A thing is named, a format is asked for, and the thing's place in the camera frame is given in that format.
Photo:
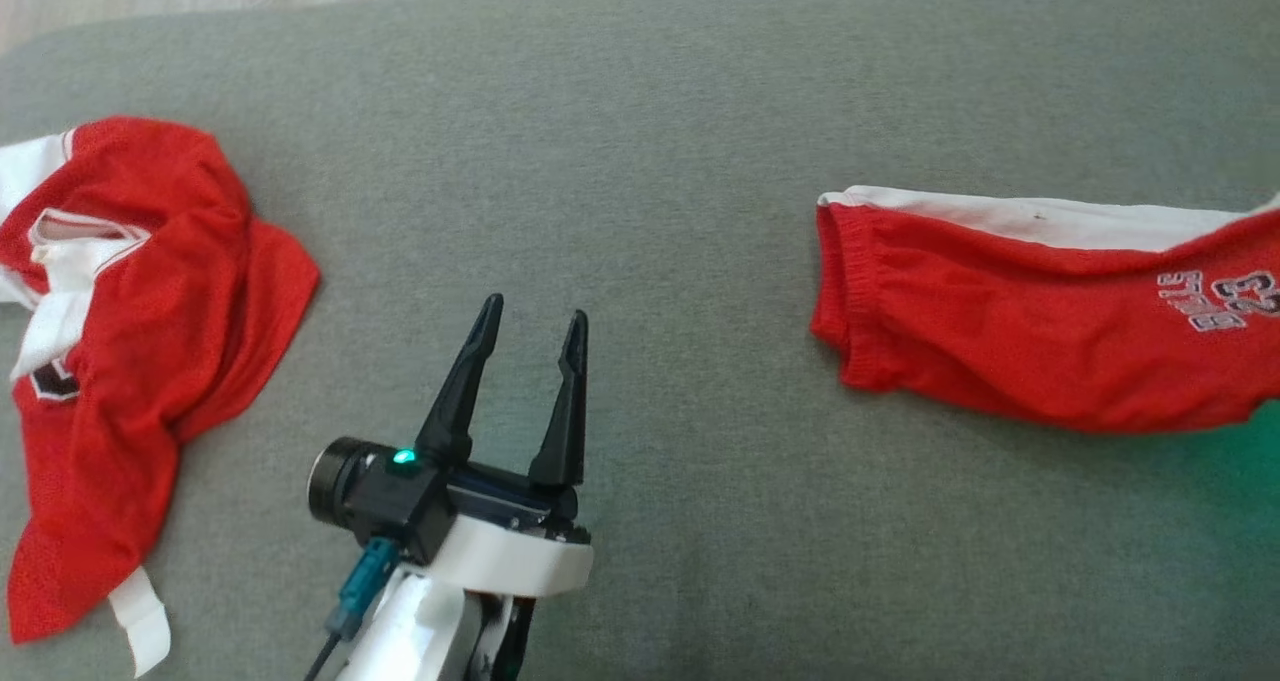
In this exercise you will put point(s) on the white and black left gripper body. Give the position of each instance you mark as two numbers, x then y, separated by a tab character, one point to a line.
510	556

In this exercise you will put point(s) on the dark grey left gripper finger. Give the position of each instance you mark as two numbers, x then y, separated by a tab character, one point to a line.
565	431
460	401

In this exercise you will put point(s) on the red and white jersey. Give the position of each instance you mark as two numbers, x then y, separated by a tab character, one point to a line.
180	261

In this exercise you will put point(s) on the red shorts with white print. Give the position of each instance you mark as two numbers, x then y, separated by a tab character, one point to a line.
1000	321

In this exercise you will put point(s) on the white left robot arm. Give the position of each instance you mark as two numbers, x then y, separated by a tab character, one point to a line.
420	631

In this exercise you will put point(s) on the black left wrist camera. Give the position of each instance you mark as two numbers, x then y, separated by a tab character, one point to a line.
385	496

